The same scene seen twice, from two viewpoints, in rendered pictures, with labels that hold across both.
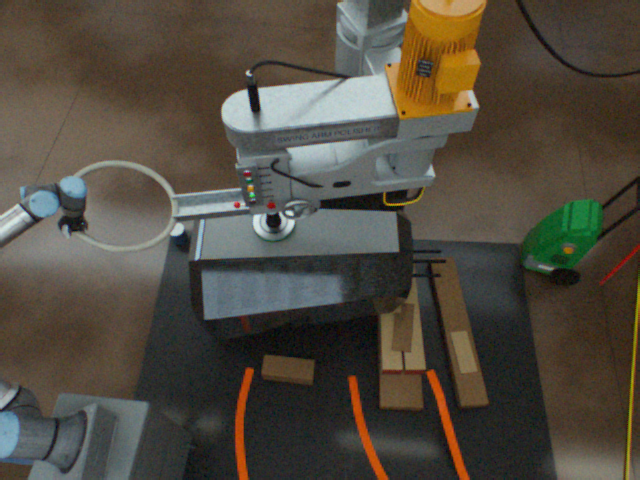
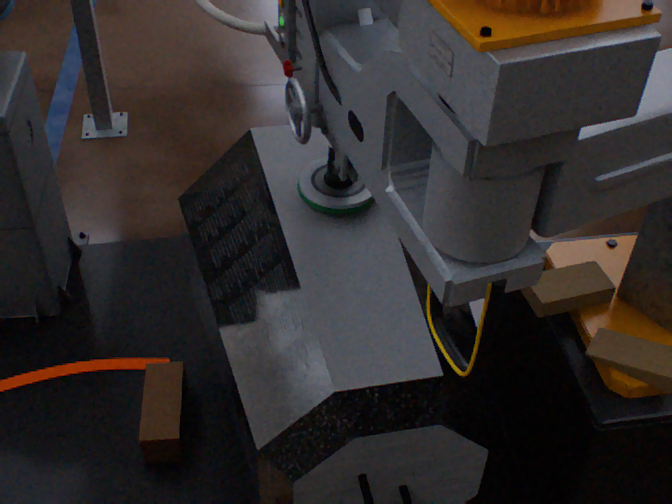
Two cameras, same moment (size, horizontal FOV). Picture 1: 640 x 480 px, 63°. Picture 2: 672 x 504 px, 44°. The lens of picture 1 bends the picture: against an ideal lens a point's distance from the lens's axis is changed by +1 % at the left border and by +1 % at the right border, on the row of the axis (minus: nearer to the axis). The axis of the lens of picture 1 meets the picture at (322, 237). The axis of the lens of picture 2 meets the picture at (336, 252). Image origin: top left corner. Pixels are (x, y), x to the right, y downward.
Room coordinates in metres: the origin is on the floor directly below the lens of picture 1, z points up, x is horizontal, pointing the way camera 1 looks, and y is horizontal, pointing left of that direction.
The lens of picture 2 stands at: (0.98, -1.45, 2.22)
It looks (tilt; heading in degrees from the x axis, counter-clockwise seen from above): 42 degrees down; 77
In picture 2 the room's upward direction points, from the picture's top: 2 degrees clockwise
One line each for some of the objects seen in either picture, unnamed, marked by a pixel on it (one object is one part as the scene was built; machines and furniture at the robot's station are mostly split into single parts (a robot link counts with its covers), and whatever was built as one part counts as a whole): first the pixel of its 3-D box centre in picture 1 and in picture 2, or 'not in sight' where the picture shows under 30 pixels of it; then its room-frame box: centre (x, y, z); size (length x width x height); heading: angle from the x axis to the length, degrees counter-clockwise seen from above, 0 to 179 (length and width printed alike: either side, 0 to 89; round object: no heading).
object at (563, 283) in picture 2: not in sight; (567, 288); (1.86, -0.18, 0.81); 0.20 x 0.10 x 0.05; 5
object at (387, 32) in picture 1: (370, 46); not in sight; (2.11, -0.24, 1.36); 0.35 x 0.35 x 0.41
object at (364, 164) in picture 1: (353, 163); (409, 126); (1.43, -0.14, 1.30); 0.74 x 0.23 x 0.49; 99
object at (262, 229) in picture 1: (273, 221); (339, 181); (1.39, 0.25, 0.87); 0.21 x 0.21 x 0.01
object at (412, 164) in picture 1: (412, 148); (482, 187); (1.48, -0.40, 1.34); 0.19 x 0.19 x 0.20
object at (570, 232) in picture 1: (574, 226); not in sight; (1.62, -1.52, 0.43); 0.35 x 0.35 x 0.87; 72
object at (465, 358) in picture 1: (463, 351); not in sight; (0.94, -0.84, 0.10); 0.25 x 0.10 x 0.01; 7
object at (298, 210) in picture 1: (297, 203); (312, 108); (1.28, 0.12, 1.19); 0.15 x 0.10 x 0.15; 99
